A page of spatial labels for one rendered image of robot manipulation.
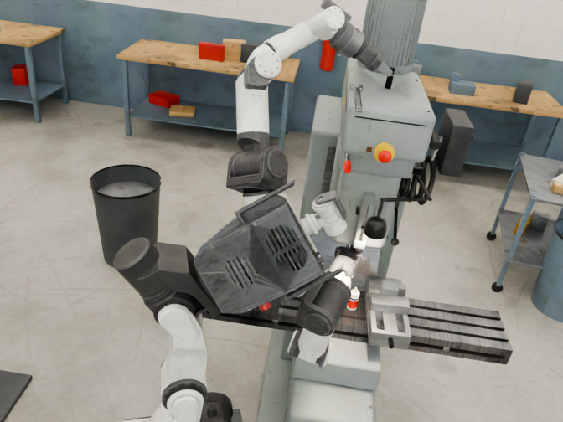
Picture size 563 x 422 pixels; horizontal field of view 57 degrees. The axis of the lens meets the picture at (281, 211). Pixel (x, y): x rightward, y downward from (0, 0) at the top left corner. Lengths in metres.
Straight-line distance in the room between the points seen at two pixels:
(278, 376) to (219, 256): 1.65
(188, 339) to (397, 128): 0.85
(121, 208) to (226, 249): 2.29
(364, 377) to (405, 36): 1.26
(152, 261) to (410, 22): 1.14
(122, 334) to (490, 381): 2.26
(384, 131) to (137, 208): 2.31
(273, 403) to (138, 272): 1.54
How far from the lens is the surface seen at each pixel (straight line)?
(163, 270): 1.39
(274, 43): 1.52
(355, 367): 2.09
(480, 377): 3.55
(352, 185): 1.79
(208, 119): 5.84
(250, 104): 1.44
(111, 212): 3.61
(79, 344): 3.40
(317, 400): 2.11
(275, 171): 1.38
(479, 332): 2.30
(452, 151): 2.09
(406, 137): 1.58
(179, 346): 1.56
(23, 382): 3.23
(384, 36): 1.88
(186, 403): 1.71
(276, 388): 2.85
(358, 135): 1.57
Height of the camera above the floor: 2.38
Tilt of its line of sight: 31 degrees down
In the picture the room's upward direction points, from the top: 7 degrees clockwise
